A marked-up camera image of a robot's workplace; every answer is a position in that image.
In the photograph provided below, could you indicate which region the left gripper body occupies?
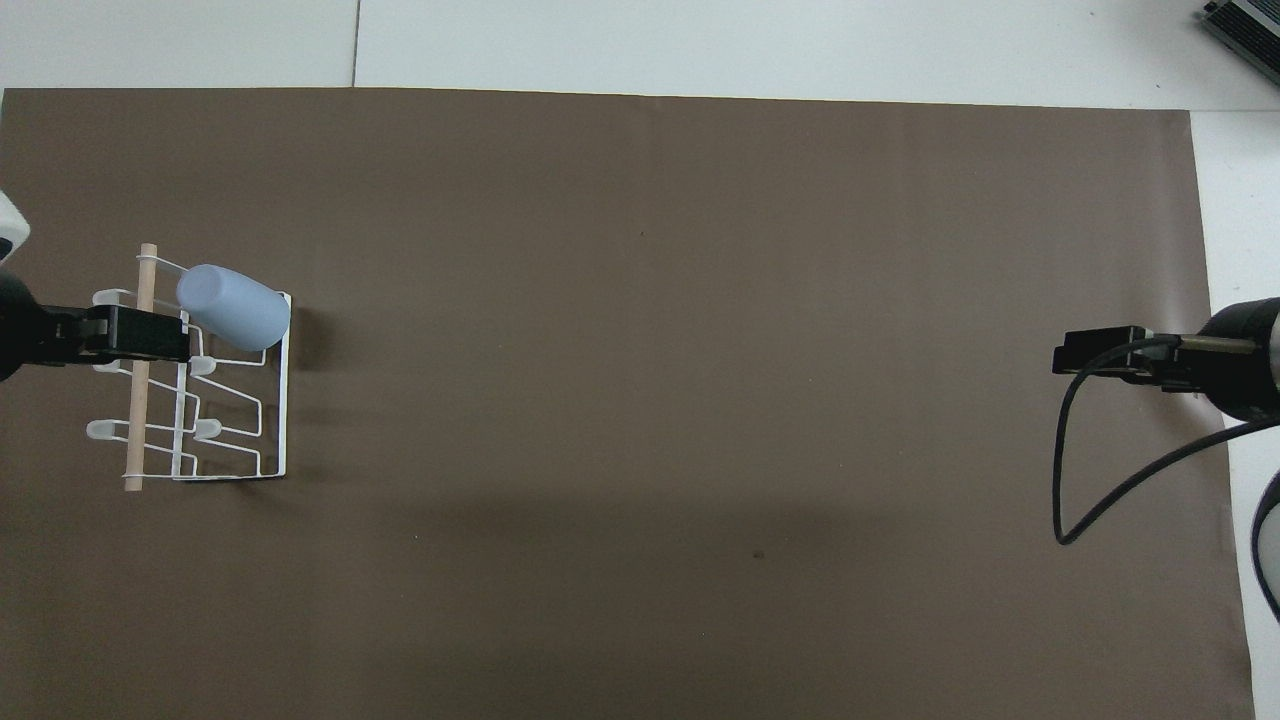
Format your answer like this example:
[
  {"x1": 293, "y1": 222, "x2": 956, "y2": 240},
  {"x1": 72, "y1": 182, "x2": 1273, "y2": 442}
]
[{"x1": 0, "y1": 272, "x2": 85, "y2": 382}]

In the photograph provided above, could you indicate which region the white wire cup holder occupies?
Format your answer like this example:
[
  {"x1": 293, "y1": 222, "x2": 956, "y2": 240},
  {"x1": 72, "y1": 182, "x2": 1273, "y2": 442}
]
[{"x1": 85, "y1": 243, "x2": 294, "y2": 494}]

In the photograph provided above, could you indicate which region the black cable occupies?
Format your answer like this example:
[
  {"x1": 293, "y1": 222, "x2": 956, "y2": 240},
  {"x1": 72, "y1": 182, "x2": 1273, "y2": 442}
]
[
  {"x1": 1250, "y1": 468, "x2": 1280, "y2": 623},
  {"x1": 1052, "y1": 335, "x2": 1280, "y2": 547}
]

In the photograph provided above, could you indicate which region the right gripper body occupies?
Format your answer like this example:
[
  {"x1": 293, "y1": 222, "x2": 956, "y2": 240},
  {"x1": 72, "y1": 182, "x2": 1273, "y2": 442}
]
[{"x1": 1150, "y1": 298, "x2": 1280, "y2": 423}]

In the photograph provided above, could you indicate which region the light blue plastic cup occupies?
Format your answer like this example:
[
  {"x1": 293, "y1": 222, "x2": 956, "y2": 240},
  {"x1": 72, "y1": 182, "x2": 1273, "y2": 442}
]
[{"x1": 176, "y1": 264, "x2": 293, "y2": 353}]

